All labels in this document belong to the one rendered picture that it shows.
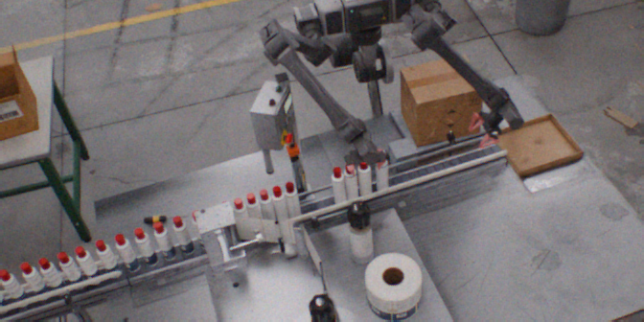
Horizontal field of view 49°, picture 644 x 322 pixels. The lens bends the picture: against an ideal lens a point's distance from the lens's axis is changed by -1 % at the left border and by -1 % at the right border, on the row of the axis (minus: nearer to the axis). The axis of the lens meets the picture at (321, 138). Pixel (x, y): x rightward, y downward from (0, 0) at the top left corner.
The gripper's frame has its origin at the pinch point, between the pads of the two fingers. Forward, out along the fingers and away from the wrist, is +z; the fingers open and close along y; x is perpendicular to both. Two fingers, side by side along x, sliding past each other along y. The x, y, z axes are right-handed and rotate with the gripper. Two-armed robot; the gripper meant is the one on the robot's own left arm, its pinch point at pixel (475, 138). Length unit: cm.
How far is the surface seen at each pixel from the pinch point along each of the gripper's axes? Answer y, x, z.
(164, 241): -3, -87, 92
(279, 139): -9, -68, 34
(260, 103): -16, -79, 26
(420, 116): -31.2, 0.2, 17.8
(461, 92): -31.3, 9.4, 0.0
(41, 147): -100, -116, 148
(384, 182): -8.8, -12.1, 39.9
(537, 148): -14, 51, 3
